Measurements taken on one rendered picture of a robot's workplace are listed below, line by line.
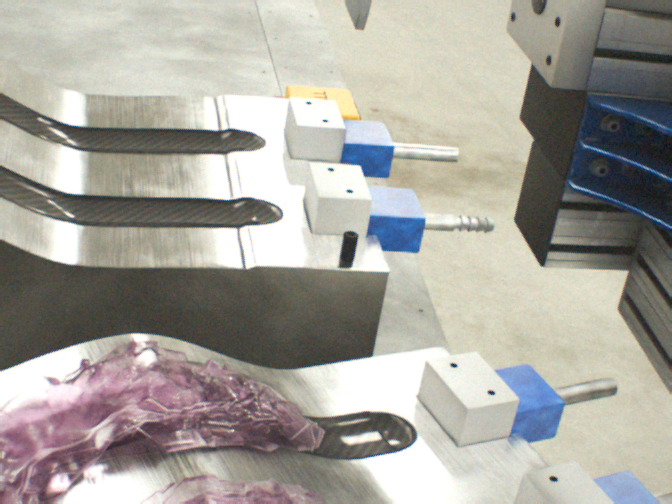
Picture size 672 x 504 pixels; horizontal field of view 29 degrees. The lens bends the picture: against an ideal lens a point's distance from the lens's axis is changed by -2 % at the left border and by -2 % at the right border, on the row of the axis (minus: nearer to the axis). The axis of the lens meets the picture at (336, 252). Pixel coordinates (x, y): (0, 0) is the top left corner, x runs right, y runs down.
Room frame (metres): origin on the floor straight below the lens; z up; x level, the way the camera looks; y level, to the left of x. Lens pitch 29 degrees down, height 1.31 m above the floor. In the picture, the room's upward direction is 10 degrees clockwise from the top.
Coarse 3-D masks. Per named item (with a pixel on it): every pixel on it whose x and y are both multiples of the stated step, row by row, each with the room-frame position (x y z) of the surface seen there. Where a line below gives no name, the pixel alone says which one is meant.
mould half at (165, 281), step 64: (0, 64) 0.91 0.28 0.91; (0, 128) 0.81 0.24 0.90; (192, 128) 0.90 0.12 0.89; (256, 128) 0.91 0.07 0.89; (128, 192) 0.79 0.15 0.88; (192, 192) 0.80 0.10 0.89; (256, 192) 0.81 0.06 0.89; (0, 256) 0.67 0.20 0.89; (64, 256) 0.69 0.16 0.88; (128, 256) 0.70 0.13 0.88; (192, 256) 0.71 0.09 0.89; (256, 256) 0.72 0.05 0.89; (320, 256) 0.73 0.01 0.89; (384, 256) 0.75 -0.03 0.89; (0, 320) 0.67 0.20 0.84; (64, 320) 0.68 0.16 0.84; (128, 320) 0.69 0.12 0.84; (192, 320) 0.70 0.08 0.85; (256, 320) 0.71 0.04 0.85; (320, 320) 0.72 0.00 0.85
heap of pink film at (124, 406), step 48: (48, 384) 0.52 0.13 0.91; (96, 384) 0.52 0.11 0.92; (144, 384) 0.52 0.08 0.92; (192, 384) 0.54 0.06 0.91; (240, 384) 0.56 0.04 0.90; (0, 432) 0.49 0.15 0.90; (48, 432) 0.50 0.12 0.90; (96, 432) 0.50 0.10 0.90; (144, 432) 0.50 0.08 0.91; (192, 432) 0.52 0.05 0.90; (240, 432) 0.53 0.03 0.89; (288, 432) 0.56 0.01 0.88; (0, 480) 0.46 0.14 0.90; (48, 480) 0.47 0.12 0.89; (192, 480) 0.46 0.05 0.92; (240, 480) 0.47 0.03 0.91
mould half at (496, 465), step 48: (144, 336) 0.60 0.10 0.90; (0, 384) 0.55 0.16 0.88; (288, 384) 0.64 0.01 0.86; (336, 384) 0.65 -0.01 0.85; (384, 384) 0.66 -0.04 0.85; (432, 432) 0.62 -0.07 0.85; (96, 480) 0.48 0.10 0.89; (144, 480) 0.48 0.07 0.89; (288, 480) 0.52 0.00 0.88; (336, 480) 0.55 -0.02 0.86; (384, 480) 0.57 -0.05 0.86; (432, 480) 0.57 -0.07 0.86; (480, 480) 0.58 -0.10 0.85
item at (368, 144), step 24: (288, 120) 0.90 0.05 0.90; (312, 120) 0.88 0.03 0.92; (336, 120) 0.89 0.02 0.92; (288, 144) 0.89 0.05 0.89; (312, 144) 0.87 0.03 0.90; (336, 144) 0.88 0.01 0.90; (360, 144) 0.88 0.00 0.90; (384, 144) 0.89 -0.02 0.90; (408, 144) 0.91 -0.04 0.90; (384, 168) 0.89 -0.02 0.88
